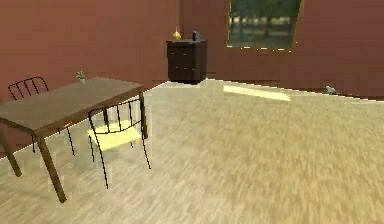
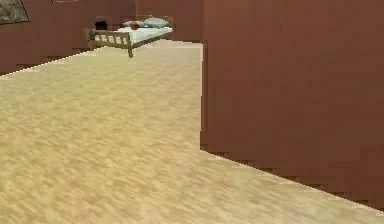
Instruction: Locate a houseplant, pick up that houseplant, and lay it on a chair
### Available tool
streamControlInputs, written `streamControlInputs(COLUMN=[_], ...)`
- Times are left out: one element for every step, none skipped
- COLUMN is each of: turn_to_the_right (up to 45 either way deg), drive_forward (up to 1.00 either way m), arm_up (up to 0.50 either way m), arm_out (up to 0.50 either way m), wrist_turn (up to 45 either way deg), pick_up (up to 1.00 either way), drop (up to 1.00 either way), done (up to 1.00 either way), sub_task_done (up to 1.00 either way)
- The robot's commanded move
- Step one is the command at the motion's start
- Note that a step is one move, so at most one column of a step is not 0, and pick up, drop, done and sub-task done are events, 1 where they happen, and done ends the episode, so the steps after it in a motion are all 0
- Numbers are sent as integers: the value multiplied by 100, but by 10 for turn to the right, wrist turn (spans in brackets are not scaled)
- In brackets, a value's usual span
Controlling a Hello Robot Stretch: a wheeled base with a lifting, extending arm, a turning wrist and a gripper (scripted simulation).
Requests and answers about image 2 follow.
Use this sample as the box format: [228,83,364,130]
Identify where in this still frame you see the wooden bed with white mattress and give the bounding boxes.
[84,15,175,59]

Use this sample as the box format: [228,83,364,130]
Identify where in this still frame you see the grey pillow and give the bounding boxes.
[143,16,170,29]

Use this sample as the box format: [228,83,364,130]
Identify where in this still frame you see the white pillow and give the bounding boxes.
[122,20,146,29]

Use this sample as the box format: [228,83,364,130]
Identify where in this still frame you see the grey framed wall picture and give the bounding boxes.
[0,0,31,26]

